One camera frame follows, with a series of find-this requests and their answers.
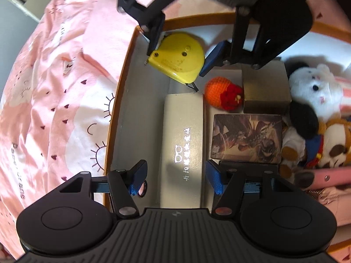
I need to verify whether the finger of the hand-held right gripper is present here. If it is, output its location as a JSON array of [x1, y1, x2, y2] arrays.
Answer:
[[117, 0, 198, 57], [199, 5, 292, 78]]

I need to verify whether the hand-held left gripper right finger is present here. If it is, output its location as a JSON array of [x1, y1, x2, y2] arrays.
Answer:
[[206, 159, 298, 216]]

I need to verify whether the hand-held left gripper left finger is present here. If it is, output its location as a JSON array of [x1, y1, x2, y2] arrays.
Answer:
[[59, 159, 149, 219]]

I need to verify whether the orange crochet ball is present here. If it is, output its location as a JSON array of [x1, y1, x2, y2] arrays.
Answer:
[[204, 77, 244, 112]]

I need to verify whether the yellow tape measure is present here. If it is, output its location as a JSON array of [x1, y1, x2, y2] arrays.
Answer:
[[144, 32, 206, 92]]

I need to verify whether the orange cardboard box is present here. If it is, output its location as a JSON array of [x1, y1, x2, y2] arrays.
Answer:
[[103, 12, 351, 256]]

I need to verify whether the long white box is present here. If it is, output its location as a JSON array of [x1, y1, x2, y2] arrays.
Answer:
[[159, 93, 206, 209]]

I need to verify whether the picture printed box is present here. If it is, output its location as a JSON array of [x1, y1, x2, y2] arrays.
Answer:
[[210, 113, 283, 165]]

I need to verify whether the small brown box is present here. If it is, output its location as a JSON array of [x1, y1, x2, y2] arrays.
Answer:
[[241, 60, 292, 115]]

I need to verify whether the panda plush with striped hat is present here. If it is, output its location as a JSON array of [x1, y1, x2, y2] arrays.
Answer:
[[285, 62, 351, 140]]

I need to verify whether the brown dog plush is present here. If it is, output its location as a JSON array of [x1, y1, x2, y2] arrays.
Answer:
[[280, 118, 351, 181]]

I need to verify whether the pink printed blanket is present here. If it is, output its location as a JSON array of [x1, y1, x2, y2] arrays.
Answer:
[[0, 0, 351, 263]]

